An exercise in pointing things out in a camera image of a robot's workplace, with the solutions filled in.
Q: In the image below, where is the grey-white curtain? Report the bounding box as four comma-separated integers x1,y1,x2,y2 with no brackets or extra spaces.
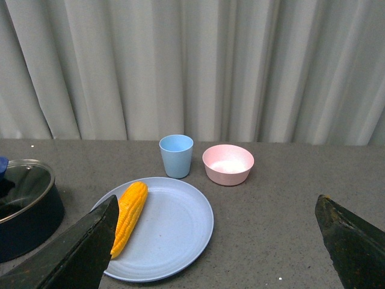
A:
1,1,384,145

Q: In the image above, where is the yellow corn cob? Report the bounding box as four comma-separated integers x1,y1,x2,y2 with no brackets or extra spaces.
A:
111,181,149,259

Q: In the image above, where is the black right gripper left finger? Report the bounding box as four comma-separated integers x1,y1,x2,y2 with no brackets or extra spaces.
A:
1,196,119,288

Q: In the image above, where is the dark blue saucepan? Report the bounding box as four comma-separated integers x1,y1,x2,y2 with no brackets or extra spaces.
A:
1,185,65,263

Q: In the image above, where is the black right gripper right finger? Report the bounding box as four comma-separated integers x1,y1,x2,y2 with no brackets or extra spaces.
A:
315,195,384,288

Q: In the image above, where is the glass lid blue knob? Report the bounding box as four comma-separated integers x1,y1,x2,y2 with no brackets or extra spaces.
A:
1,160,55,223

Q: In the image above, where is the light blue plate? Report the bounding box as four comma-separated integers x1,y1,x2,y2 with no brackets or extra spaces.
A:
104,177,214,282

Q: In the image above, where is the light blue cup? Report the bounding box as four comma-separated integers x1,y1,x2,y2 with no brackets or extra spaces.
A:
159,134,194,179

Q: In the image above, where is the pink bowl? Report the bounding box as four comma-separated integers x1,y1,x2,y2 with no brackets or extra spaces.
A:
202,144,254,186

